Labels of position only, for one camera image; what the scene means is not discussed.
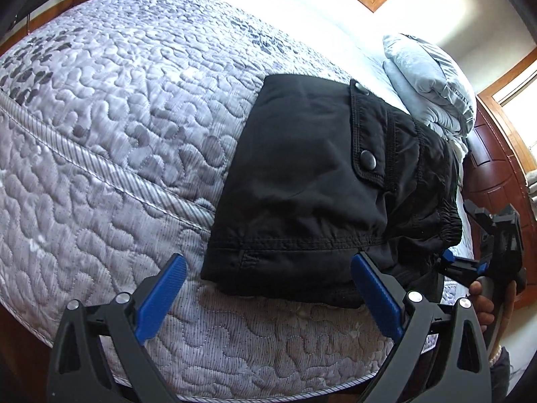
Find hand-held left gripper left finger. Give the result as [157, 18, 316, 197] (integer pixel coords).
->
[46, 253, 188, 403]

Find folded grey duvet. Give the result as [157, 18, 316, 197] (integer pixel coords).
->
[382, 33, 479, 139]

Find person's right forearm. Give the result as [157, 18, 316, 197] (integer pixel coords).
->
[487, 336, 512, 403]

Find person's right hand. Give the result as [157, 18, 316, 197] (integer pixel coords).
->
[468, 280, 496, 332]

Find white cloth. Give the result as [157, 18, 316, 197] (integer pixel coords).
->
[451, 136, 468, 164]

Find black pants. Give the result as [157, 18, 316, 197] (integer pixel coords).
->
[200, 73, 464, 308]

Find dark wooden headboard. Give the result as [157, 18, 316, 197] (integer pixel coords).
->
[459, 92, 537, 269]

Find bed with pale blue sheet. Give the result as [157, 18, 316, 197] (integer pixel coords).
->
[168, 0, 403, 105]

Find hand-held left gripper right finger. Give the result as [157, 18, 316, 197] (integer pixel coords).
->
[350, 251, 492, 403]

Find purple quilted mattress pad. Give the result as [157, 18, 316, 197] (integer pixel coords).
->
[0, 0, 475, 401]

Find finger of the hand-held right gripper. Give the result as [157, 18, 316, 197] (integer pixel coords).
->
[462, 198, 498, 236]
[436, 249, 489, 280]

